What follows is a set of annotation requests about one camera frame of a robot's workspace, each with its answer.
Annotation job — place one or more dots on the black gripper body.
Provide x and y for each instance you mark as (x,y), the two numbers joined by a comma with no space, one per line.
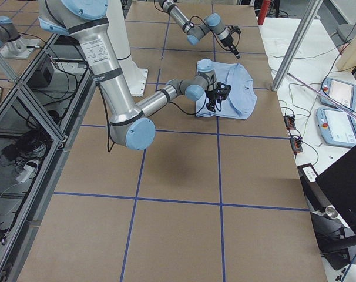
(229,44)

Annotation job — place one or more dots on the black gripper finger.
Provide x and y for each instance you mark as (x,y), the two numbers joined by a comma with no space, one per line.
(236,53)

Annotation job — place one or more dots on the light blue t-shirt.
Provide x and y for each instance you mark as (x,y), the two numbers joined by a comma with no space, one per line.
(241,100)

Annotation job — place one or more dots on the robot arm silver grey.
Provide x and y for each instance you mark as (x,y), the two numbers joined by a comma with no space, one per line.
(96,25)
(196,28)

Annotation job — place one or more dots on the spare robot arm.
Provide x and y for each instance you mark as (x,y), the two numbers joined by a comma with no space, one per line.
(12,44)

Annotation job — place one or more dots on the red cylinder object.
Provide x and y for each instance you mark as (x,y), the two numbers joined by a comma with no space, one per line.
(263,11)

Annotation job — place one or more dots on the grey power strip orange sockets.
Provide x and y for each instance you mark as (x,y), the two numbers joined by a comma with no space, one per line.
(289,121)

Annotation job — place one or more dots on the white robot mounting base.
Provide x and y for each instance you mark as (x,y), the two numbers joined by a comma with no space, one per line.
(135,77)

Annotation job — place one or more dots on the teach pendant tablet far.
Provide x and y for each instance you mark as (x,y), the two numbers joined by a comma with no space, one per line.
(340,91)

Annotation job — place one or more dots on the teach pendant tablet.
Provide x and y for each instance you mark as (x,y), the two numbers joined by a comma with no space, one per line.
(336,127)
(340,91)

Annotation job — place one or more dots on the teach pendant tablet near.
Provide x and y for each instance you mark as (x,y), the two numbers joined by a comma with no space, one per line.
(336,127)

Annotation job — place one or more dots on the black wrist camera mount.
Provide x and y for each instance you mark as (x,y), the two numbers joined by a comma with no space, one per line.
(234,29)
(217,96)

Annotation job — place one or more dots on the aluminium frame post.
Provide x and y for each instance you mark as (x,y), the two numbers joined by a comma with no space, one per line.
(298,37)

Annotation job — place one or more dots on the aluminium frame rack right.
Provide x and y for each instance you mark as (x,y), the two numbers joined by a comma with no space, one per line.
(46,93)

